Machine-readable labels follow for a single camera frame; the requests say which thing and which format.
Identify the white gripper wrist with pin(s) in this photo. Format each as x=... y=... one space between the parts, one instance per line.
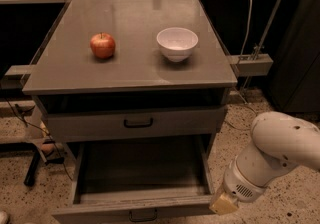
x=239 y=183

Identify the grey drawer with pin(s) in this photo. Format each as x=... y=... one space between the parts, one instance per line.
x=127 y=124
x=139 y=180

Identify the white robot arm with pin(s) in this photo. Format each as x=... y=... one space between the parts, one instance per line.
x=279 y=143

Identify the grey top drawer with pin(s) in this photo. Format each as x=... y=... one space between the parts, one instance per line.
x=127 y=124

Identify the grey drawer cabinet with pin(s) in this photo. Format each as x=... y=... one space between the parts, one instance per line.
x=69 y=79

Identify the dark cabinet on right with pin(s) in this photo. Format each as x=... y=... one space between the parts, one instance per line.
x=293 y=82

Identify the white ceramic bowl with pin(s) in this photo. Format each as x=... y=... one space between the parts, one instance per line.
x=177 y=44

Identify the black metal leg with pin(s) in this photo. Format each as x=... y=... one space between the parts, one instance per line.
x=30 y=176

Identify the red apple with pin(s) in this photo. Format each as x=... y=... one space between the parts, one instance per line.
x=102 y=45

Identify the metal diagonal rod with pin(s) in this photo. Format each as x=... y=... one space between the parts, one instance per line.
x=257 y=49

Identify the grey metal side bracket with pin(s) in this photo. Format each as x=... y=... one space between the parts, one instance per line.
x=247 y=66

